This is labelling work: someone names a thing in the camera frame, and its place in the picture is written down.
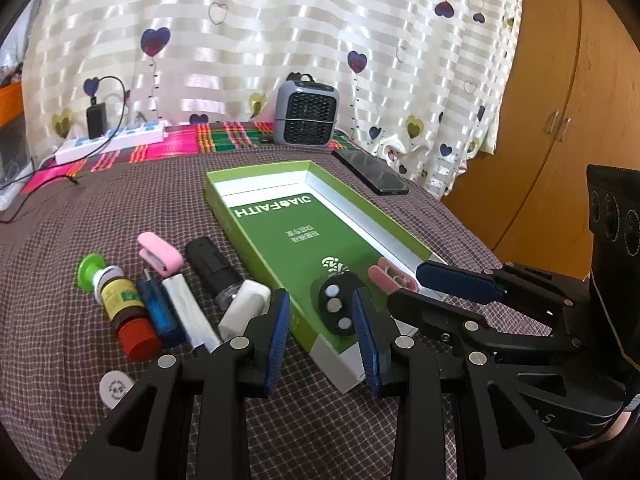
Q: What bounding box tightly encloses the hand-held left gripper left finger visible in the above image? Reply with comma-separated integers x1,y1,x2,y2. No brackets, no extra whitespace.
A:
60,287,292,480

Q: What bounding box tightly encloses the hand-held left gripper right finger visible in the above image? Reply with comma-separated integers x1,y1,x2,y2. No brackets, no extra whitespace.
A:
351,287,583,480

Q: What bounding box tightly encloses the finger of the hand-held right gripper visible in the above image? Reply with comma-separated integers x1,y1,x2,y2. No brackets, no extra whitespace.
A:
387,289,576,376
416,259,593,351

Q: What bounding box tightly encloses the white charger plug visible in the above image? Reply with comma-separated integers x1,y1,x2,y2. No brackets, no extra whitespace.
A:
218,280,272,342

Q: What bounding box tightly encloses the black key fob remote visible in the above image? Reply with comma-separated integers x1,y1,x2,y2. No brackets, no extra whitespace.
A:
310,274,362,338

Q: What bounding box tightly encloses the pink clip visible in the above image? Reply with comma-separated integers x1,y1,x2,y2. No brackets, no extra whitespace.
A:
137,231,184,276
368,257,420,293

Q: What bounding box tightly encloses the white stick tube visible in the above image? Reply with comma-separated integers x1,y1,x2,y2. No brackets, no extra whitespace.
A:
161,275,223,353

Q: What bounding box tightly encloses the green cardboard box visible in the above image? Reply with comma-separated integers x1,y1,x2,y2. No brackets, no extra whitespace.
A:
205,160,451,395

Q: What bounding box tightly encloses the blue lighter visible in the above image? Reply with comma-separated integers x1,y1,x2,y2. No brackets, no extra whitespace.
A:
137,270,182,347

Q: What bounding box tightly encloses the brown bottle with red cap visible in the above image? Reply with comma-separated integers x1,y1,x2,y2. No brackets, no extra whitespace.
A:
100,277,162,362

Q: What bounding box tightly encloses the white round disc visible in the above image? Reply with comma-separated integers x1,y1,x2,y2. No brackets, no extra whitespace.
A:
99,371,137,413

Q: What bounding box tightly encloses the green white suction knob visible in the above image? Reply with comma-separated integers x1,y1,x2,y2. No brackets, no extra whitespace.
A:
77,255,123,303

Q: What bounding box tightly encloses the person's right hand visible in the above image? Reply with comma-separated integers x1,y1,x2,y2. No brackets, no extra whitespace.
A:
612,407,640,443

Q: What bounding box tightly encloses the black flashlight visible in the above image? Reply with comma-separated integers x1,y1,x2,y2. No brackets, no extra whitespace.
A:
185,236,247,311

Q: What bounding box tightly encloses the black smartphone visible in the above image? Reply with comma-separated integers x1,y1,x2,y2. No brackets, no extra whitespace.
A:
331,148,410,197

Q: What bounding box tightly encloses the colourful plaid cloth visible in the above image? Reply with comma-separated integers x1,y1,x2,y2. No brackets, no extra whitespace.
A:
20,121,361,196

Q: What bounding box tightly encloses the grey mini heater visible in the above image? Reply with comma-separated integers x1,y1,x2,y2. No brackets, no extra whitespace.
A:
272,74,342,147

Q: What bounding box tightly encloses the wooden wardrobe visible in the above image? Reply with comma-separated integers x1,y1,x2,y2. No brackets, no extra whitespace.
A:
440,0,640,281

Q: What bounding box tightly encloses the brown checked tablecloth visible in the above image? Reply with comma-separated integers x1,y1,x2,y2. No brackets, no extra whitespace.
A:
0,147,591,480

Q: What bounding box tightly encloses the white and blue power strip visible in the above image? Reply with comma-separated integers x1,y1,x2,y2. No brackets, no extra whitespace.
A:
54,120,170,165

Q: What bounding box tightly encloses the black charger adapter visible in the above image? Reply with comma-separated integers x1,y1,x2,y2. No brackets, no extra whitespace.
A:
86,102,108,139

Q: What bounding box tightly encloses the heart print curtain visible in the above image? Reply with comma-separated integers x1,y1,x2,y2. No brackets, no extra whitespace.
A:
20,0,526,200

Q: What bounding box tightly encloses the clear plastic storage bin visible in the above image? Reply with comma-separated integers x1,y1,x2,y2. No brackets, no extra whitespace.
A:
0,120,36,186

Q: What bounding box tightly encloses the orange bin lid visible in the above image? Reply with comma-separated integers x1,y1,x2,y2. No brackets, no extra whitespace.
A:
0,82,23,126

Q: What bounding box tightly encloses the black cable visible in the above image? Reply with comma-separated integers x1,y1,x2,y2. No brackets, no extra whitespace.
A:
0,75,128,225

